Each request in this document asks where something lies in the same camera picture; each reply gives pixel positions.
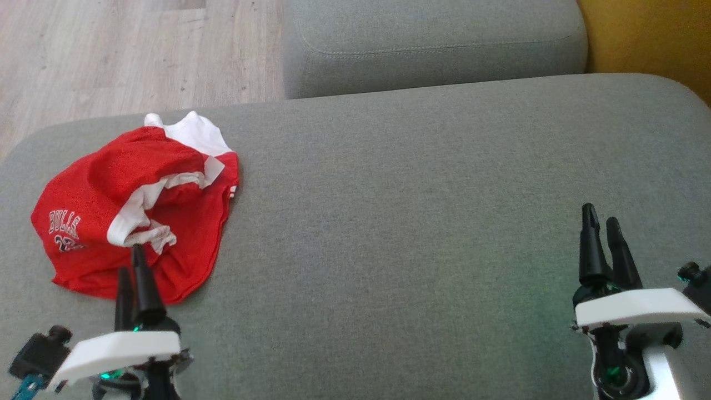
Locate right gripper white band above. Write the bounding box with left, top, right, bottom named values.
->
left=572, top=202, right=711, bottom=400

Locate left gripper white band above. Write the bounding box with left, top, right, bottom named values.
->
left=47, top=244, right=193, bottom=400

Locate red shorts white waistband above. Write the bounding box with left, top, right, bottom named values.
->
left=30, top=126, right=207, bottom=298

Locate large grey sofa chaise seat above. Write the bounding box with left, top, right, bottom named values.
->
left=0, top=72, right=711, bottom=400

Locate yellow sofa backrest cushion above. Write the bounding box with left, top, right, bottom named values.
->
left=575, top=0, right=711, bottom=107

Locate grey sofa back cushion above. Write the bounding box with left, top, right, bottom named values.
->
left=282, top=0, right=589, bottom=100

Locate left camera cable blue connector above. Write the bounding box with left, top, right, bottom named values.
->
left=9, top=373, right=46, bottom=400

